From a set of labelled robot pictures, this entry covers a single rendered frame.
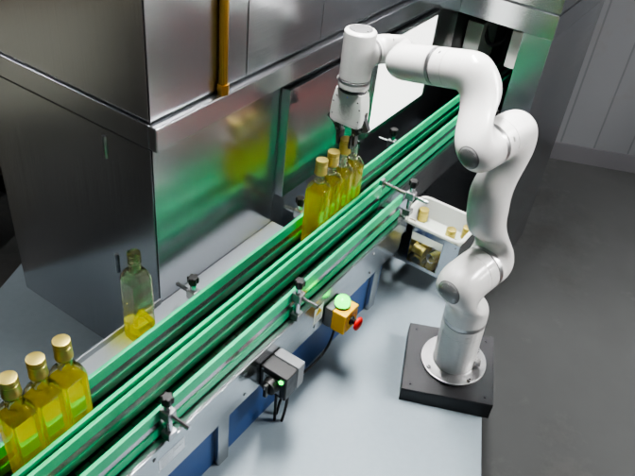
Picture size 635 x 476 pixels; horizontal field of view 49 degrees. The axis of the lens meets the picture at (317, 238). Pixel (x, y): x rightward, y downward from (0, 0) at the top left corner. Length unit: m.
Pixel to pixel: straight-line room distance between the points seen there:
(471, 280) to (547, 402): 1.56
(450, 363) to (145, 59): 1.17
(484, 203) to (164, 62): 0.78
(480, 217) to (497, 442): 1.50
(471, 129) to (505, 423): 1.79
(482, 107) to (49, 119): 1.02
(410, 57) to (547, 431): 1.92
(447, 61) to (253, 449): 1.08
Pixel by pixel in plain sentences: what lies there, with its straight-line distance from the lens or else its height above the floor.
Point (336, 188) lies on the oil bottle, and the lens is 1.96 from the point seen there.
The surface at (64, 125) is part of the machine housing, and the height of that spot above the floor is 1.45.
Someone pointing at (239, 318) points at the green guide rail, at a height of 1.08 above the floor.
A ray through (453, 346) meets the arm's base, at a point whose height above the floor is 0.93.
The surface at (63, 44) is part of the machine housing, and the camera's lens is 1.65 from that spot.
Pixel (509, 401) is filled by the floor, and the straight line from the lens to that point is 3.18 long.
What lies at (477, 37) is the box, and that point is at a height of 1.29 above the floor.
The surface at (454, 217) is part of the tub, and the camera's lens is 2.37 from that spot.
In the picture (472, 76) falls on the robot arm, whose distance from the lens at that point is 1.58.
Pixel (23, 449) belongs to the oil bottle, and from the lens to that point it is 1.44.
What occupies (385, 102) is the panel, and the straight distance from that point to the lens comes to 2.43.
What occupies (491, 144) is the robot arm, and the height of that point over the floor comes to 1.60.
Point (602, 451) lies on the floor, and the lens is 3.18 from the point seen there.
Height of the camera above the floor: 2.31
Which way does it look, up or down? 38 degrees down
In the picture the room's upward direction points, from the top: 7 degrees clockwise
